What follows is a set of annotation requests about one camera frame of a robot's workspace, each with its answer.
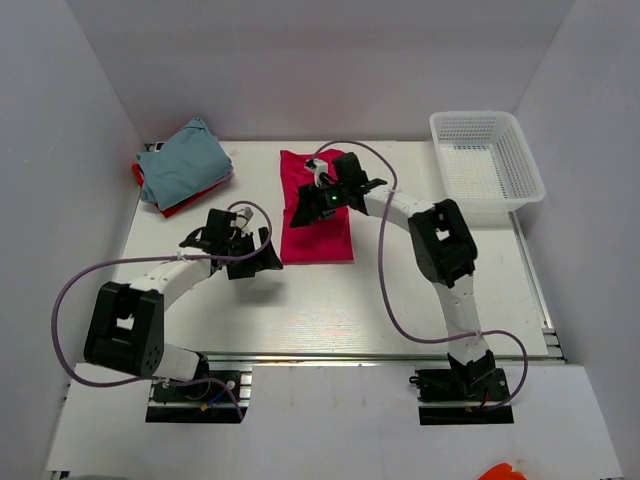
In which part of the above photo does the folded light blue t shirt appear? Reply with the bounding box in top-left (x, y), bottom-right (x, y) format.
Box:
top-left (136, 117), bottom-right (233, 209)

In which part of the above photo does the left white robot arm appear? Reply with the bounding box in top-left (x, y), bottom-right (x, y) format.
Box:
top-left (84, 206), bottom-right (283, 399)

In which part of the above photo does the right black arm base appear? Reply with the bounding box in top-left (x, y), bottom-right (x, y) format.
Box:
top-left (408, 368), bottom-right (514, 426)

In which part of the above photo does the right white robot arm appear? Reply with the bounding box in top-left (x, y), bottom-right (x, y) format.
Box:
top-left (290, 153), bottom-right (495, 399)

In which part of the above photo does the orange object at bottom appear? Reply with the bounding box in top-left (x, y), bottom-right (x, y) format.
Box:
top-left (478, 463), bottom-right (527, 480)

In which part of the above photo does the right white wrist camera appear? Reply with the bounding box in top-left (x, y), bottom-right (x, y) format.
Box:
top-left (305, 158), bottom-right (332, 187)

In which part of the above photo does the white perforated plastic basket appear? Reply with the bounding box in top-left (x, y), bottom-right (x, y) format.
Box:
top-left (429, 111), bottom-right (546, 214)

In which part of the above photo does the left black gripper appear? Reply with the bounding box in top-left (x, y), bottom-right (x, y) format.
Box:
top-left (224, 226), bottom-right (283, 279)

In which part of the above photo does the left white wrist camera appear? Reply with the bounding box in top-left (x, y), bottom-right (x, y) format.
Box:
top-left (235, 207), bottom-right (254, 232)

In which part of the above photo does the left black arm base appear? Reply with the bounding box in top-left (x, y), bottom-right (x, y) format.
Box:
top-left (145, 369), bottom-right (252, 425)

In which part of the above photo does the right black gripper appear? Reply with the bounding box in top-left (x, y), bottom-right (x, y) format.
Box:
top-left (291, 179), bottom-right (351, 228)

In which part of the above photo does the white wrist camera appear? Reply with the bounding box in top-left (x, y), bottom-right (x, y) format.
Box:
top-left (235, 207), bottom-right (254, 232)
top-left (305, 158), bottom-right (332, 187)

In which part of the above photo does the magenta red t shirt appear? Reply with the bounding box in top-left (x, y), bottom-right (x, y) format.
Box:
top-left (280, 150), bottom-right (354, 266)

